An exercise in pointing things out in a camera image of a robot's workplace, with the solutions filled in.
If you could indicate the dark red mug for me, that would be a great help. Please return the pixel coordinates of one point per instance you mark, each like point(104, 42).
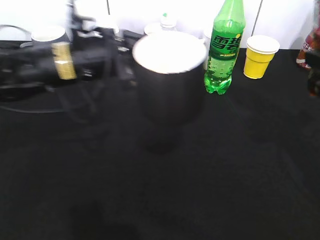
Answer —
point(152, 28)

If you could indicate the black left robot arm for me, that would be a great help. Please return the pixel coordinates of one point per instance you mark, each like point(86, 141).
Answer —
point(26, 72)

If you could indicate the green sprite bottle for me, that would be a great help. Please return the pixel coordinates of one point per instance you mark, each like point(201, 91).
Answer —
point(226, 36)

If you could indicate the brown iced tea bottle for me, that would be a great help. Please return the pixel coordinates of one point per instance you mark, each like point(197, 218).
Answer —
point(310, 43)

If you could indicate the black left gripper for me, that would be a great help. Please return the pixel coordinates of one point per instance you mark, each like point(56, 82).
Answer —
point(94, 52)

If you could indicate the yellow paper cup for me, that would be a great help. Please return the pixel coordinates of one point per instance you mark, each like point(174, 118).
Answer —
point(260, 51)

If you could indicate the white ceramic mug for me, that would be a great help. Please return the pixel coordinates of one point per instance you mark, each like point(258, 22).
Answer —
point(206, 40)

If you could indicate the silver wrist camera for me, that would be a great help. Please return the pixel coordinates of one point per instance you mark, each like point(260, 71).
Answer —
point(77, 22)

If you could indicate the grey ceramic mug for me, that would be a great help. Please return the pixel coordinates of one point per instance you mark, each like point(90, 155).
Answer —
point(45, 35)

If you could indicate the black mug white interior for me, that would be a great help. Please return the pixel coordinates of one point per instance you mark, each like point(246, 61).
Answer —
point(170, 85)

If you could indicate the clear water bottle green label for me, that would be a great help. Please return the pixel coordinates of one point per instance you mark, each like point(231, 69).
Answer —
point(168, 22)

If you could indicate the cola bottle red label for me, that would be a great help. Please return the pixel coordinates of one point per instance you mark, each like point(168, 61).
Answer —
point(313, 60)

